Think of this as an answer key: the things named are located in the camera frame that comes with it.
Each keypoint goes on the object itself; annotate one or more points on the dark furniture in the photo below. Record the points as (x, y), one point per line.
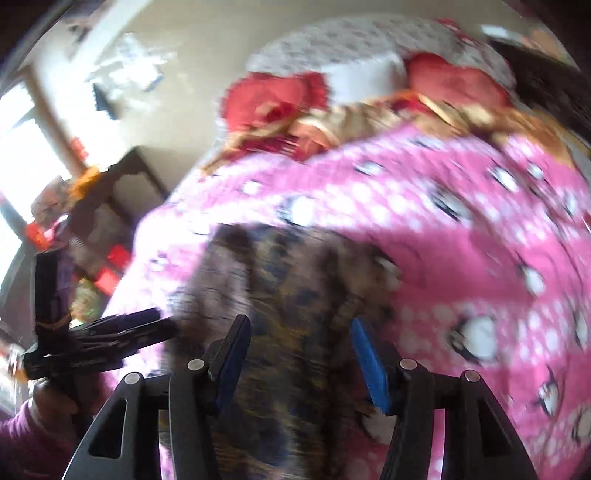
(545, 78)

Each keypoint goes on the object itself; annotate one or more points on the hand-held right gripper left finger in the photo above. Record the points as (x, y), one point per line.
(231, 360)

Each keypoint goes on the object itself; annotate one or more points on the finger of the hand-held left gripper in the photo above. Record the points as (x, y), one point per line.
(129, 319)
(138, 339)

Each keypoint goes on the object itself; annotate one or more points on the orange object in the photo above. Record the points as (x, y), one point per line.
(85, 181)

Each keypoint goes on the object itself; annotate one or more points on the small red wall item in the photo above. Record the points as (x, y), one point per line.
(79, 147)

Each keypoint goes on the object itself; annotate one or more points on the red boxes in shelf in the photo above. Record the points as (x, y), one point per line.
(113, 270)

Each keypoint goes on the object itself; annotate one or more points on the dark wooden shelf unit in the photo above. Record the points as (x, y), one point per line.
(131, 184)

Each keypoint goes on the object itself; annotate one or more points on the dark patterned garment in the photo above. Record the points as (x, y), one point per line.
(286, 323)

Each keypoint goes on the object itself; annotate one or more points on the gold beige cloth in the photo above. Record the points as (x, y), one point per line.
(364, 117)

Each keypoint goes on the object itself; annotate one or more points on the wall poster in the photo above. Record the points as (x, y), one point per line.
(78, 34)

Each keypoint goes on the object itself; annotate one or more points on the pink printed blanket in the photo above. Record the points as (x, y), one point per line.
(461, 207)

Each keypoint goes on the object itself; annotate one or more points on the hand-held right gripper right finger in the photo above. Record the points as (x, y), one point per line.
(371, 364)

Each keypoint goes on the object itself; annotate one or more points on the white papers on wall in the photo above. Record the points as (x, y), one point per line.
(131, 67)

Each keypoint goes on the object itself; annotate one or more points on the white pillow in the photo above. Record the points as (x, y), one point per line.
(364, 76)

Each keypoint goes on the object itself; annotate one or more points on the person's left forearm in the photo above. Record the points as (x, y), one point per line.
(32, 447)

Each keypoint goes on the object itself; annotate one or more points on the black triangular wall object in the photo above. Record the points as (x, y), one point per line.
(102, 101)

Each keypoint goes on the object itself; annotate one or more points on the grey patterned headboard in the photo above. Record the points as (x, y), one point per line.
(332, 41)

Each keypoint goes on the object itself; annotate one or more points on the red box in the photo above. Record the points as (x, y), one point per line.
(39, 235)

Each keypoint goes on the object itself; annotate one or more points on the window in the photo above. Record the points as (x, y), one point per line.
(23, 152)

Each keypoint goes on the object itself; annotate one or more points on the red pillow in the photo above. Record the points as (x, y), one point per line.
(452, 81)
(263, 104)

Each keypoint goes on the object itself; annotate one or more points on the person's left hand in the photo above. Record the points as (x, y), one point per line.
(51, 404)

